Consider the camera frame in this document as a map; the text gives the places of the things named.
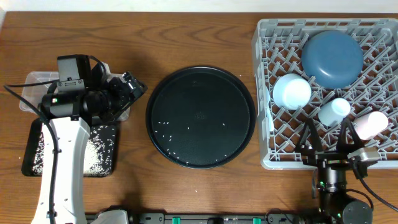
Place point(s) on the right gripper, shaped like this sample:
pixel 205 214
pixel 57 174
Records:
pixel 332 157

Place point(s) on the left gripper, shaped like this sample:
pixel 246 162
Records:
pixel 127 96

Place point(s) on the light blue cup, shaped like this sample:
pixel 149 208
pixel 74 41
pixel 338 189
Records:
pixel 334 112

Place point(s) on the pink cup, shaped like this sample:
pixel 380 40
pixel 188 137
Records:
pixel 371 124

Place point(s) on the cooked white rice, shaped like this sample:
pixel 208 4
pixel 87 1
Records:
pixel 96 152

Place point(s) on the light blue bowl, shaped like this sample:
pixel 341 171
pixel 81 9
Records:
pixel 291 92

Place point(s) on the round black serving tray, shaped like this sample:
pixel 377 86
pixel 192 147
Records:
pixel 200 117

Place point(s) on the dark blue plate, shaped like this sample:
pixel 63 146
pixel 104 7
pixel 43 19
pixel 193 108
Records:
pixel 333 58

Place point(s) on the light blue plastic knife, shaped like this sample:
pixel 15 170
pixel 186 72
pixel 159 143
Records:
pixel 269 113

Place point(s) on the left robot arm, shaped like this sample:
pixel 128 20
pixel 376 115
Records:
pixel 83 95

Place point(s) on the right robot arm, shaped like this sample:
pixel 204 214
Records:
pixel 335 205

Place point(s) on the grey dishwasher rack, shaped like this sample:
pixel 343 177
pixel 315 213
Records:
pixel 277 46

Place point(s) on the black rectangular tray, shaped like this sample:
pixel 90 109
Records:
pixel 105 146

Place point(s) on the clear plastic bin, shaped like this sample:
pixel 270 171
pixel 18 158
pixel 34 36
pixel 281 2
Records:
pixel 34 94

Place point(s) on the black mounting rail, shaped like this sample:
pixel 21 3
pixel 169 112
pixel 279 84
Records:
pixel 122 216

